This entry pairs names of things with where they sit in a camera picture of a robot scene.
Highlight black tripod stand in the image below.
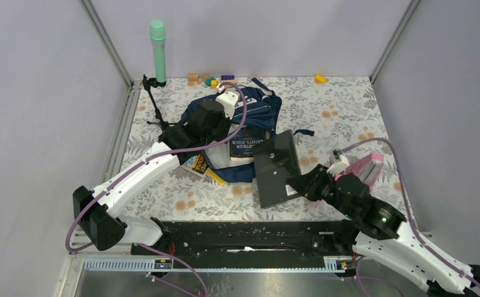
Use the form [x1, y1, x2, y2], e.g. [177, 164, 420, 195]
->
[142, 74, 182, 133]

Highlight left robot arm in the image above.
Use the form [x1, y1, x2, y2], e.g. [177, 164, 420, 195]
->
[66, 93, 239, 254]

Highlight dark blue hardcover book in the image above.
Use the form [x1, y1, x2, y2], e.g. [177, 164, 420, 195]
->
[228, 126, 272, 161]

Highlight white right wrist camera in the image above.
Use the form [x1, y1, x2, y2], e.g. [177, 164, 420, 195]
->
[327, 150, 350, 176]

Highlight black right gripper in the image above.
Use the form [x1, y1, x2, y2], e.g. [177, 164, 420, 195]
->
[285, 163, 355, 218]

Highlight colourful treehouse storey book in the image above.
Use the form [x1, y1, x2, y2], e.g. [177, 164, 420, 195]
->
[181, 153, 209, 177]

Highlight black notebook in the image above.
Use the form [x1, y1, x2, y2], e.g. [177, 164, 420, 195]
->
[254, 130, 301, 209]

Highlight slotted metal cable rail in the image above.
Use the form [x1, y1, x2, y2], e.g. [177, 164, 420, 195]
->
[83, 254, 351, 273]

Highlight long wooden block rear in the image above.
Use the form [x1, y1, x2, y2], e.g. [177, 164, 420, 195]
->
[221, 79, 238, 84]

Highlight teal toy block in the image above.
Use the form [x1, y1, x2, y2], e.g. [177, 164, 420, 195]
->
[205, 77, 216, 87]

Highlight green microphone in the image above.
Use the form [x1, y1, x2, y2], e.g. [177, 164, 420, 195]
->
[150, 20, 166, 87]

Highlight navy blue student backpack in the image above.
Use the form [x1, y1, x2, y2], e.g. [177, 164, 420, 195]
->
[181, 77, 315, 184]

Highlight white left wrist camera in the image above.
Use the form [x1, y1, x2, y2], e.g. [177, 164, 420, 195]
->
[215, 84, 240, 119]

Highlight light wooden cube block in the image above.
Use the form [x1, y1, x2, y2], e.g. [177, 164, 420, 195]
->
[187, 73, 200, 82]

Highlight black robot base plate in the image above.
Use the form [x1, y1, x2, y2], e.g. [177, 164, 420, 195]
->
[152, 221, 357, 263]

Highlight yellow block far right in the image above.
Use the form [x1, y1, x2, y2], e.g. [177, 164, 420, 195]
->
[314, 74, 328, 84]

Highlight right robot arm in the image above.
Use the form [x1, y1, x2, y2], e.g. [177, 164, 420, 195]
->
[287, 165, 480, 296]

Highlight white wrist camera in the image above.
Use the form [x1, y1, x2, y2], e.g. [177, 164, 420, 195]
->
[215, 84, 240, 119]
[327, 150, 350, 176]

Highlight pink box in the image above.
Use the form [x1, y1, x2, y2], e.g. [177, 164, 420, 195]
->
[345, 153, 384, 189]

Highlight yellow book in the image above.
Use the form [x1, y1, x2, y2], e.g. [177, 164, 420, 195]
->
[207, 169, 226, 186]

